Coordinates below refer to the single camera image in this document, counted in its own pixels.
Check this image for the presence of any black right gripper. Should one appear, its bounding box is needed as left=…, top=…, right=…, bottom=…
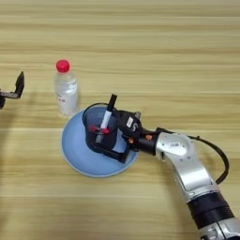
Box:
left=93, top=110, right=158, bottom=164

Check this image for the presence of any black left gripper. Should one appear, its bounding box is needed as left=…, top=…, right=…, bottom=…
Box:
left=0, top=70, right=25, bottom=111

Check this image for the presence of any white marker with black cap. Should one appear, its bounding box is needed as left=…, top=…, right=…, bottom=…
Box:
left=95, top=93, right=118, bottom=144

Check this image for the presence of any red pen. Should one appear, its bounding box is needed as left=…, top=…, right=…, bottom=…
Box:
left=89, top=125, right=111, bottom=135

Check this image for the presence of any black mesh pen cup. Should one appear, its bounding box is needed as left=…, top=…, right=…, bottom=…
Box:
left=82, top=102, right=121, bottom=155

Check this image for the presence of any clear red-capped plastic bottle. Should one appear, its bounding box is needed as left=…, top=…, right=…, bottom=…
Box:
left=54, top=59, right=80, bottom=117

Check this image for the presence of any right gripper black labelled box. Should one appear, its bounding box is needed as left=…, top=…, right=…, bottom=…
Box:
left=117, top=110, right=143, bottom=140

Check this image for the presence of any blue round plate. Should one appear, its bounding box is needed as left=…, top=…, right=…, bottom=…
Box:
left=60, top=106, right=141, bottom=178

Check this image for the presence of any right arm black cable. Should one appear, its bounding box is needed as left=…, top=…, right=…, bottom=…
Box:
left=156, top=127, right=230, bottom=186

